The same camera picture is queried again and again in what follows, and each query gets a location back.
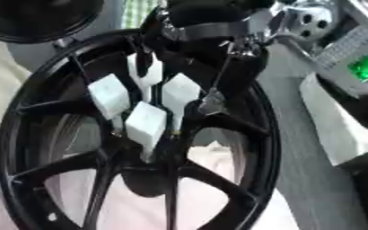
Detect black round object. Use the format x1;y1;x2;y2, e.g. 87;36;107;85
0;0;108;45

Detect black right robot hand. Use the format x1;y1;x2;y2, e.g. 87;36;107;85
134;0;288;117

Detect black spoked wheel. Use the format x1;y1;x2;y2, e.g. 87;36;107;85
0;28;284;230

